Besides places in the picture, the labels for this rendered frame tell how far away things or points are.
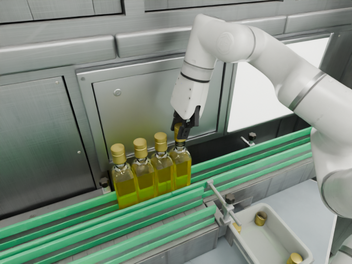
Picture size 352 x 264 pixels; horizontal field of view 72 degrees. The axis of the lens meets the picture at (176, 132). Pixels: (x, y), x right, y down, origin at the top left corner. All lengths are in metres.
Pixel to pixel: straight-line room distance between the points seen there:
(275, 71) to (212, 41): 0.15
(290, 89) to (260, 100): 0.52
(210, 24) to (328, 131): 0.30
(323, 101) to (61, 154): 0.69
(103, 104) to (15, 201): 0.43
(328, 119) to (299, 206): 0.68
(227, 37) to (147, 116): 0.37
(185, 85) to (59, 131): 0.39
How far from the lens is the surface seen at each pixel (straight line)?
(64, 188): 0.92
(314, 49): 1.07
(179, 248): 0.78
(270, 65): 0.59
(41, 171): 0.86
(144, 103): 0.73
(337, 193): 0.49
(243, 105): 0.94
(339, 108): 0.47
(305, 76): 0.48
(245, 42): 0.50
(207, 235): 0.81
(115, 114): 0.72
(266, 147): 1.02
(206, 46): 0.54
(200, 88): 0.57
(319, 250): 1.03
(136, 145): 0.63
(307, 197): 1.16
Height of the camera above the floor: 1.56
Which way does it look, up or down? 37 degrees down
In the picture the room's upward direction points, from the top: straight up
